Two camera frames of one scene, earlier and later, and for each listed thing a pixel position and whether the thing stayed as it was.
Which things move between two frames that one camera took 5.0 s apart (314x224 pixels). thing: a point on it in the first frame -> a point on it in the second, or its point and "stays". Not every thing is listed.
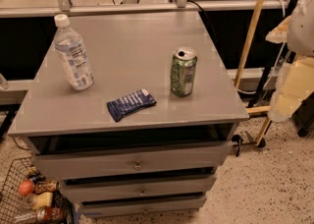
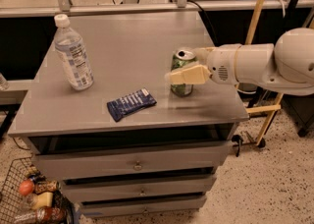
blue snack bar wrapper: [119, 107] stays
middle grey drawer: [136, 189] stays
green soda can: [183, 64] stays
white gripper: [302, 28] -> [222, 64]
